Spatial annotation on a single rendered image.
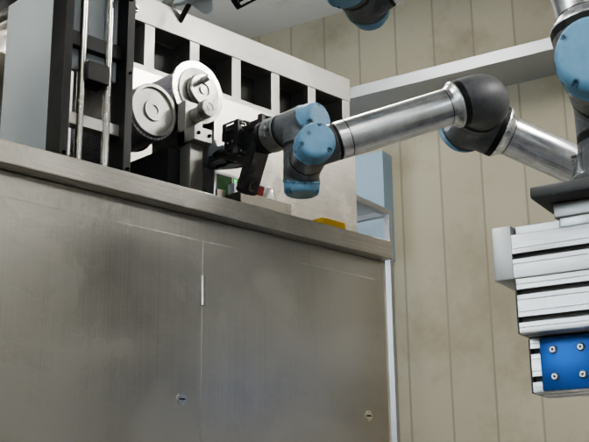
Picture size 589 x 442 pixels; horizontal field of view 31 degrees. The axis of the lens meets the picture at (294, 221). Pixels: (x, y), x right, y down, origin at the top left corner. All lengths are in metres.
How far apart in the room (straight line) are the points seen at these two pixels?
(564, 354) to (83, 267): 0.80
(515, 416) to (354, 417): 2.88
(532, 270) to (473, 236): 3.51
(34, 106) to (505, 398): 3.27
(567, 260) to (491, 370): 3.39
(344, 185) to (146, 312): 1.45
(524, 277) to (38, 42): 1.16
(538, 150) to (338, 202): 1.00
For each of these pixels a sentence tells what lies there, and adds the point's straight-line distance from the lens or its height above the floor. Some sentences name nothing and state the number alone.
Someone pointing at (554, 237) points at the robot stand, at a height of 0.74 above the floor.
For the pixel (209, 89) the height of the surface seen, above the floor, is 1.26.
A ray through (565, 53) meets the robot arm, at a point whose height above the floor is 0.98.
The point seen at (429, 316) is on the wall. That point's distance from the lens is 5.26.
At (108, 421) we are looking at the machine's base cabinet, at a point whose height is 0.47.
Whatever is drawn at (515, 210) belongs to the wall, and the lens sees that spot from 5.19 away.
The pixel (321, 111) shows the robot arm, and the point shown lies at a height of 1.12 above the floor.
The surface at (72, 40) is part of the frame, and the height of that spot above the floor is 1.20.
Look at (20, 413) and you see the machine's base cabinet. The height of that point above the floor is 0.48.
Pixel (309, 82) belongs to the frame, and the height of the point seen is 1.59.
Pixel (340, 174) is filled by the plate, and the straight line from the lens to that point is 3.21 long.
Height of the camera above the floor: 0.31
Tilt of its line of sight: 16 degrees up
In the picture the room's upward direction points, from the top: 1 degrees counter-clockwise
